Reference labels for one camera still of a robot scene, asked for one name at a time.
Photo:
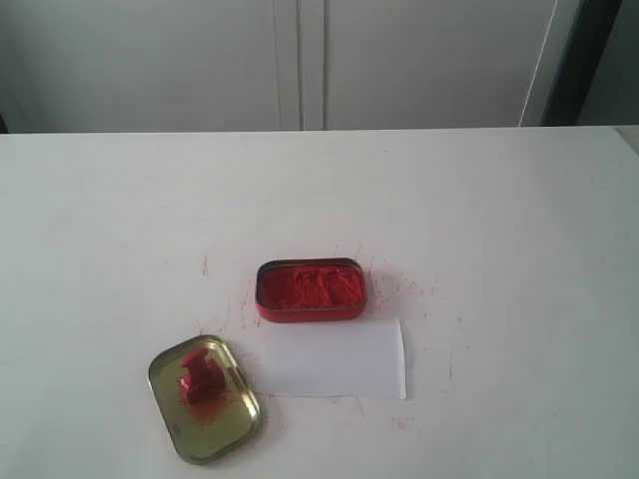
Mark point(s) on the red stamp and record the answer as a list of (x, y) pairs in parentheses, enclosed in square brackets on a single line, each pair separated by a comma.
[(204, 378)]

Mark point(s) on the red ink pad tin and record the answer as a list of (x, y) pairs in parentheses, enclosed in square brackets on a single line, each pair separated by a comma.
[(310, 290)]

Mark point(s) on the white paper sheet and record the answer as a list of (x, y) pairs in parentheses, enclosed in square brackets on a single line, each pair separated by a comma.
[(361, 357)]

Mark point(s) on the gold tin lid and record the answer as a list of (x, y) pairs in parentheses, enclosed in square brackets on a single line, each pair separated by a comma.
[(204, 432)]

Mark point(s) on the dark vertical post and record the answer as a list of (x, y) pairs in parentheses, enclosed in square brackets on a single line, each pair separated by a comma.
[(587, 40)]

